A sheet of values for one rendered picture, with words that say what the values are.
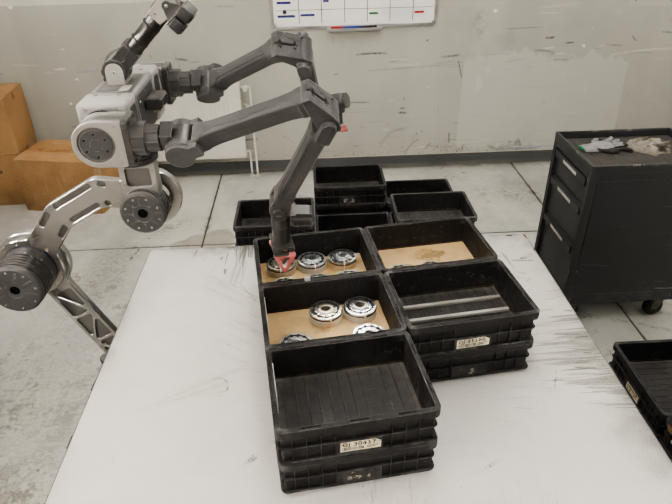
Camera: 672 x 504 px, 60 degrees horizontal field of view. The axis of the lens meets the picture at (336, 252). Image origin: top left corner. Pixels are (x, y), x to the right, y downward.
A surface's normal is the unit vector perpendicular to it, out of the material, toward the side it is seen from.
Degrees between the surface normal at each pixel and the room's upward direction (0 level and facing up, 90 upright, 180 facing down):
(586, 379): 0
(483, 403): 0
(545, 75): 90
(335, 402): 0
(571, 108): 90
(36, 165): 88
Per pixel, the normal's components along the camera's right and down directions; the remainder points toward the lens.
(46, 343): -0.02, -0.85
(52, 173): -0.15, 0.50
